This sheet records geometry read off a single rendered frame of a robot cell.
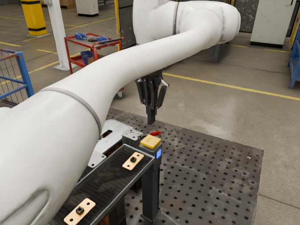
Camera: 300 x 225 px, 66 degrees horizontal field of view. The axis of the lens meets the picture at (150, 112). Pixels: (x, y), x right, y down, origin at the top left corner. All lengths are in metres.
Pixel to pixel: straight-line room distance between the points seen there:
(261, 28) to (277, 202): 5.26
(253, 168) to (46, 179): 1.43
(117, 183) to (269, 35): 6.53
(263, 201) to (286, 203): 0.19
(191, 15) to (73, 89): 0.40
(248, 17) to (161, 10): 7.19
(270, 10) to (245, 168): 5.70
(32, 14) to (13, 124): 7.80
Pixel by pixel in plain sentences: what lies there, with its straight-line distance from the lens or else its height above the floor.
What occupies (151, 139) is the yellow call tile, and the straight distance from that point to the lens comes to 0.91.
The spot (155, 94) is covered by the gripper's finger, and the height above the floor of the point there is 1.37.
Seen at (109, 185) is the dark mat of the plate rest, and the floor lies 1.16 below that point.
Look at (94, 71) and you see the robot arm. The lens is 0.36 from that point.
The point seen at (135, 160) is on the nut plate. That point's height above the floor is 1.17.
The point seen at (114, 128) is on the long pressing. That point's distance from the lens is 1.26.
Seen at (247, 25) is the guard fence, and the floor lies 0.35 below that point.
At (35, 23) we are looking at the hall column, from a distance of 8.07.
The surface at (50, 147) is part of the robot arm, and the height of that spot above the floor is 1.58.
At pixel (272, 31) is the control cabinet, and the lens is 6.99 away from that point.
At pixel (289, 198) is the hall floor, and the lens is 2.52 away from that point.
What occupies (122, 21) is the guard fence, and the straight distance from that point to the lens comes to 5.54.
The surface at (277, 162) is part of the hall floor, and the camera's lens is 2.84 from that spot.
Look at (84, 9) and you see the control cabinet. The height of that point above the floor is 0.30.
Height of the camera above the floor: 1.72
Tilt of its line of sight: 31 degrees down
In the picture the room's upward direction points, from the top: straight up
